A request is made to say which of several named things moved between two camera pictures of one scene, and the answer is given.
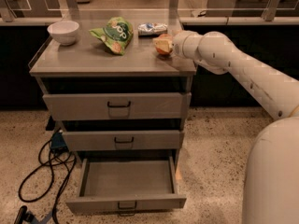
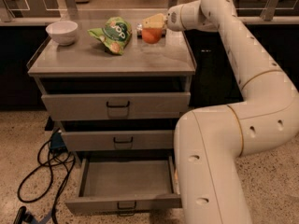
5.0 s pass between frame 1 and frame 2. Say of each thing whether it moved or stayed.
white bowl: stayed
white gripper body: moved
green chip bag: stayed
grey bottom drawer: stayed
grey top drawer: stayed
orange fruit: moved
